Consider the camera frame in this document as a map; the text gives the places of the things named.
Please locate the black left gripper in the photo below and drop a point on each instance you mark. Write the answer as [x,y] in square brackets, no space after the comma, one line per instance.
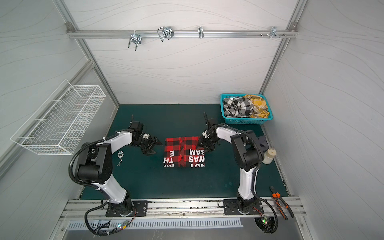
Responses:
[153,142]

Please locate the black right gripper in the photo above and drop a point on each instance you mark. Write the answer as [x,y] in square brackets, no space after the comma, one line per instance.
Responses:
[205,142]

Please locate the red black plaid shirt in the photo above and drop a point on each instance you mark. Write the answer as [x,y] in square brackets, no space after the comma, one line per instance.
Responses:
[183,152]

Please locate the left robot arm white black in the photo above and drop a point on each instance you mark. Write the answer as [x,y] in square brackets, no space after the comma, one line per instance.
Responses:
[92,166]

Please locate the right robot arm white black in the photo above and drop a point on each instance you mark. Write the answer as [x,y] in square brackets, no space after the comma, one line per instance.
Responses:
[248,157]

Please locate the teal plastic basket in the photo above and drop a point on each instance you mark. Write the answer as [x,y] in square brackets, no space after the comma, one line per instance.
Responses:
[244,121]

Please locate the black white plaid shirt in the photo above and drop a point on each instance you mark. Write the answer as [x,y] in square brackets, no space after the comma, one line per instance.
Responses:
[238,107]

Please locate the dark grey plastic part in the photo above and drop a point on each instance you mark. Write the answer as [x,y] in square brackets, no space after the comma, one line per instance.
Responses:
[262,140]

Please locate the yellow plaid shirt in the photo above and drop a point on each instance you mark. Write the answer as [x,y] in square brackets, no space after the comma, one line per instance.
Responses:
[261,109]

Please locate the white tape roll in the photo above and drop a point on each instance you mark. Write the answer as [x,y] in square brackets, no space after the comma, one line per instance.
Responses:
[269,156]

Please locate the orange black pliers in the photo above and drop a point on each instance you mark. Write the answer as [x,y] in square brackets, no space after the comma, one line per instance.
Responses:
[281,204]

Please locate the black round fan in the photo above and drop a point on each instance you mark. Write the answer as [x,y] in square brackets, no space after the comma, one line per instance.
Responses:
[267,225]

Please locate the metal U-bolt clamp left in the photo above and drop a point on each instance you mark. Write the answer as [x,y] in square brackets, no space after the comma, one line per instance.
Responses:
[135,40]

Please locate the small metal keychain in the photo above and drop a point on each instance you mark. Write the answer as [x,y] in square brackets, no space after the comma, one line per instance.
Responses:
[120,156]

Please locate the white wire basket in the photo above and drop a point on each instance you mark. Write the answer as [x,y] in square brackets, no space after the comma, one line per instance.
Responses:
[58,125]

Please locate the metal bracket right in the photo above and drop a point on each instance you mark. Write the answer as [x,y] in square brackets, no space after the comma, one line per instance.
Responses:
[273,34]

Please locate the aluminium crossbar rail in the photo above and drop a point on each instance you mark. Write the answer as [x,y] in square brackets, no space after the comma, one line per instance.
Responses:
[179,34]

